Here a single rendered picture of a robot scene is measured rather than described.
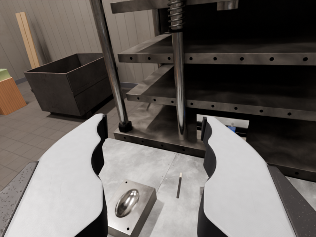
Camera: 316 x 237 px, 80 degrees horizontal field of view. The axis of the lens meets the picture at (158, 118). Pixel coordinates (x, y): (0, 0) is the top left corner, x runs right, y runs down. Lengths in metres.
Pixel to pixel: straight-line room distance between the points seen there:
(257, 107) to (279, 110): 0.09
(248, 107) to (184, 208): 0.56
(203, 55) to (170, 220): 0.73
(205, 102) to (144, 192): 0.55
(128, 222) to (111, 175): 0.33
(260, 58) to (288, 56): 0.10
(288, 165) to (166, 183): 0.60
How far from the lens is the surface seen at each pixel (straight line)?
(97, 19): 1.12
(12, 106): 4.66
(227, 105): 1.04
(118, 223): 0.78
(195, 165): 1.00
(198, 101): 1.06
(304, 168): 1.14
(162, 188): 0.92
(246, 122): 1.07
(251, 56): 0.95
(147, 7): 1.07
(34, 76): 3.53
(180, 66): 0.97
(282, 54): 0.95
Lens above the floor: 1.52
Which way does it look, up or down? 31 degrees down
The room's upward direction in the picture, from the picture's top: 7 degrees counter-clockwise
